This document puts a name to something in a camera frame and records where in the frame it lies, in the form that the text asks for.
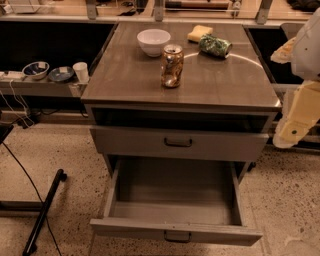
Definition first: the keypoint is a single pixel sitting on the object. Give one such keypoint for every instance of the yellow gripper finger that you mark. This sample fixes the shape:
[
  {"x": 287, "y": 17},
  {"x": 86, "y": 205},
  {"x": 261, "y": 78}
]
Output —
[
  {"x": 283, "y": 54},
  {"x": 300, "y": 112}
]

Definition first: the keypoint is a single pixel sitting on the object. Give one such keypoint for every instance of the orange soda can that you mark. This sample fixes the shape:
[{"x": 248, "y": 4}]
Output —
[{"x": 172, "y": 65}]

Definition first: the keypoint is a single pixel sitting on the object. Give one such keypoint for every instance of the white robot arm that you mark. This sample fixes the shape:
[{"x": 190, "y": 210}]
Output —
[{"x": 305, "y": 56}]

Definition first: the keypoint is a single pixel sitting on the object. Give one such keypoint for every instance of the grey drawer cabinet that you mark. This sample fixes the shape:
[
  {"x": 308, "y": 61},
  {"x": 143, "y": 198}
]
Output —
[{"x": 215, "y": 95}]

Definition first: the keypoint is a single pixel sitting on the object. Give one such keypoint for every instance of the open lower drawer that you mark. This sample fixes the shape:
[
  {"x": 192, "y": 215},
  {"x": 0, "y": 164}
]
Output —
[{"x": 175, "y": 200}]

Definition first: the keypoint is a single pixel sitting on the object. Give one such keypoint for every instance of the closed upper drawer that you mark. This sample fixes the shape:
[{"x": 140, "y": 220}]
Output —
[{"x": 147, "y": 142}]

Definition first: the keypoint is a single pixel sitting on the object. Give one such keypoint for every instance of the green crumpled chip bag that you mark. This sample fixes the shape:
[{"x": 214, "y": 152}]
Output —
[{"x": 215, "y": 46}]

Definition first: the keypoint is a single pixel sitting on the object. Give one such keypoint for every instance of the yellow sponge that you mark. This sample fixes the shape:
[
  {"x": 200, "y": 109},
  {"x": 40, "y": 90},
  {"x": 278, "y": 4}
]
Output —
[{"x": 197, "y": 32}]

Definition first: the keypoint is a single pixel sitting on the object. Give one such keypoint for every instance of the white paper cup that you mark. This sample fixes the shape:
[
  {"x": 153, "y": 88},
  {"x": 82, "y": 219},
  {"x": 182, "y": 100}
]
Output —
[{"x": 81, "y": 71}]

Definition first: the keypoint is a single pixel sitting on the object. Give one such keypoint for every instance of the dark blue bowl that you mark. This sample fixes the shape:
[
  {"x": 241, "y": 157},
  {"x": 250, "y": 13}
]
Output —
[{"x": 61, "y": 74}]

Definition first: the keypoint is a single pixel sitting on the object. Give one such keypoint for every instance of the white and blue bowl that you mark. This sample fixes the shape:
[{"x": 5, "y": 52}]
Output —
[{"x": 36, "y": 70}]

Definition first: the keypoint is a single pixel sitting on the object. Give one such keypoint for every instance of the white power strip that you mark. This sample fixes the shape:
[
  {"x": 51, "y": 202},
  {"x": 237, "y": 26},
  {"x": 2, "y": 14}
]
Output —
[{"x": 11, "y": 75}]

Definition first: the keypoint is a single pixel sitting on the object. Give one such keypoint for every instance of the black stand leg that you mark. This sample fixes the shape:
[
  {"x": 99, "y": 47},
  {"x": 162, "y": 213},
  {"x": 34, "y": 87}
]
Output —
[{"x": 39, "y": 207}]

